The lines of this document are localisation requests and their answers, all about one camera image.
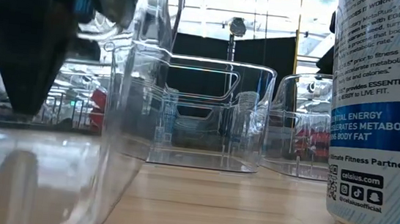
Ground red storage bins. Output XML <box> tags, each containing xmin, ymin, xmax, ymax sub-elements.
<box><xmin>290</xmin><ymin>124</ymin><xmax>333</xmax><ymax>163</ymax></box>

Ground black aluminium table frame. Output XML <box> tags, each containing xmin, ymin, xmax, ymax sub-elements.
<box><xmin>0</xmin><ymin>118</ymin><xmax>105</xmax><ymax>137</ymax></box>

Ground black folding screen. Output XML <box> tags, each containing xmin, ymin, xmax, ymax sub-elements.
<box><xmin>161</xmin><ymin>24</ymin><xmax>298</xmax><ymax>160</ymax></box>

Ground clear plastic bin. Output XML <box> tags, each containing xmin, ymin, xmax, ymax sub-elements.
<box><xmin>0</xmin><ymin>0</ymin><xmax>187</xmax><ymax>224</ymax></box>
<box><xmin>145</xmin><ymin>51</ymin><xmax>280</xmax><ymax>176</ymax></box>
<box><xmin>258</xmin><ymin>69</ymin><xmax>338</xmax><ymax>182</ymax></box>

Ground white Celsius energy drink can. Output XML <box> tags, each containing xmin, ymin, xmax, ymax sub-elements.
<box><xmin>315</xmin><ymin>0</ymin><xmax>400</xmax><ymax>224</ymax></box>

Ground round grey device on pole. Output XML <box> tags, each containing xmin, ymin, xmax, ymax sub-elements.
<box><xmin>225</xmin><ymin>15</ymin><xmax>250</xmax><ymax>64</ymax></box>

